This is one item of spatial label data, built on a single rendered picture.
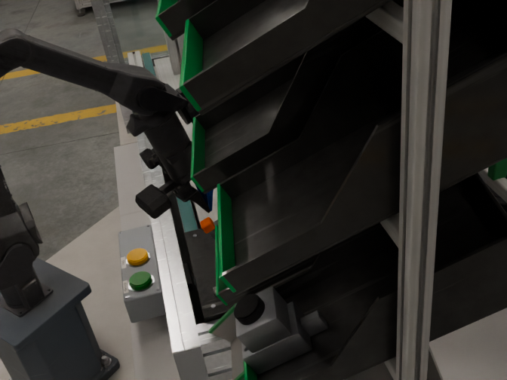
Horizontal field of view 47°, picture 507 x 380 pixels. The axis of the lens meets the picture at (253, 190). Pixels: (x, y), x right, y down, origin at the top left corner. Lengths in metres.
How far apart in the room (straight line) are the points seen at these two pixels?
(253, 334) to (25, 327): 0.47
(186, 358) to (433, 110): 0.70
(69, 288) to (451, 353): 0.63
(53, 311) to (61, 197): 2.37
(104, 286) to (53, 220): 1.88
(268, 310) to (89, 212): 2.58
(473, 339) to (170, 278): 0.54
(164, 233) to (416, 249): 0.84
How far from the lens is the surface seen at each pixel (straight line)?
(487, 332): 1.11
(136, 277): 1.10
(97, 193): 3.24
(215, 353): 0.99
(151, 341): 1.14
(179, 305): 1.05
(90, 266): 1.35
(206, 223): 1.01
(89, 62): 0.84
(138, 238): 1.21
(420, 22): 0.34
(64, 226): 3.07
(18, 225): 0.90
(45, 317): 0.96
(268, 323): 0.56
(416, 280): 0.45
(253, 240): 0.50
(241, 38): 0.45
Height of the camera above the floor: 1.68
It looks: 34 degrees down
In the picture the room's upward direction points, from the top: 9 degrees counter-clockwise
